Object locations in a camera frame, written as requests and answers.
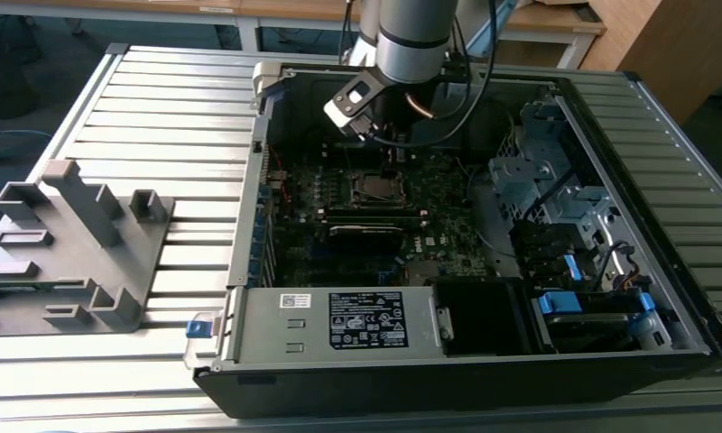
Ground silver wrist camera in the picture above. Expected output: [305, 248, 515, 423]
[323, 71, 387, 142]

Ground metal drive cage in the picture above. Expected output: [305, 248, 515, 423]
[486, 88, 661, 294]

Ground black office chair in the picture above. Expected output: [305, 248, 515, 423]
[0, 15, 44, 121]

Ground black drive connectors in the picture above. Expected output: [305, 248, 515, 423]
[508, 220, 585, 283]

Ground black graphics card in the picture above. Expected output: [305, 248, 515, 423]
[327, 224, 406, 261]

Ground black disk blue carrier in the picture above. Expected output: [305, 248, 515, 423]
[534, 290, 661, 355]

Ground wooden cabinet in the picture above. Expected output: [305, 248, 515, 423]
[579, 0, 722, 125]

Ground CPU socket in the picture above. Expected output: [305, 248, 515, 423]
[348, 169, 420, 211]

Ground blue card retainer clips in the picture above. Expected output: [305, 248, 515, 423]
[247, 187, 276, 286]

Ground black camera cable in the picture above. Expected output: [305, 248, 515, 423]
[372, 0, 498, 148]
[426, 11, 480, 122]

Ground blue floor cable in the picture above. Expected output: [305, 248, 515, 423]
[0, 128, 56, 142]

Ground metal socket cover frame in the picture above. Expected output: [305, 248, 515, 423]
[351, 170, 418, 208]

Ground thick black drive cable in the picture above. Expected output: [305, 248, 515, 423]
[521, 164, 577, 226]

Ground copper coloured cable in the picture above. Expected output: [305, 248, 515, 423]
[403, 91, 432, 122]

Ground green motherboard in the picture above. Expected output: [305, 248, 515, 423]
[263, 143, 522, 290]

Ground square chipset heatsink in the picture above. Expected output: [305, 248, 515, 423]
[406, 260, 442, 284]

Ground black PC case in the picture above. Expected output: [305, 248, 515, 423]
[181, 60, 722, 420]

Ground silver square CPU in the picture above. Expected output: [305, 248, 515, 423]
[363, 174, 399, 200]

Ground blue carrier tab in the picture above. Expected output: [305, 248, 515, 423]
[559, 253, 582, 281]

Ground black wire loop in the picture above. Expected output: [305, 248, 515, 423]
[597, 240, 634, 285]

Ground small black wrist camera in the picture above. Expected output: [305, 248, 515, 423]
[439, 62, 478, 107]

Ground beige case latch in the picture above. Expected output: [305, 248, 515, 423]
[251, 61, 297, 111]

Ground grey parts rack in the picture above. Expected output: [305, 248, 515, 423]
[0, 158, 177, 337]

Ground silver power supply unit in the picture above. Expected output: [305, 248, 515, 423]
[215, 284, 452, 366]

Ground black RAM slot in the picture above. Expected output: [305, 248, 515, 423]
[322, 219, 428, 228]
[323, 215, 428, 223]
[323, 209, 427, 218]
[324, 205, 426, 213]

